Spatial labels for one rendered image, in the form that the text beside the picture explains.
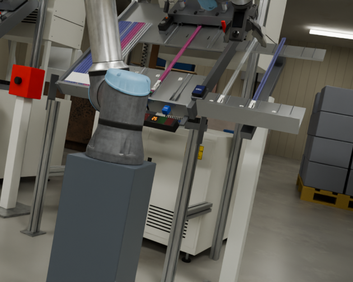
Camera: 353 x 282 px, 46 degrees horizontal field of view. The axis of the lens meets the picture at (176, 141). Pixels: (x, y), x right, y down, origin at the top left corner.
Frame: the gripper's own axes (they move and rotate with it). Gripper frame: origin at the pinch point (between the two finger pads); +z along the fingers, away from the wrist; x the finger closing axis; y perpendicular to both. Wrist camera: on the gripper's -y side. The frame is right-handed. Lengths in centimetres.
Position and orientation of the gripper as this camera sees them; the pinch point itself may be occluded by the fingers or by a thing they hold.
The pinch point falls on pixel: (245, 46)
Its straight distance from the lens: 159.0
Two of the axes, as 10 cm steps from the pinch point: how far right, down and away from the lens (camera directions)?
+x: -9.1, -2.0, 3.7
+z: 2.2, 5.3, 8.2
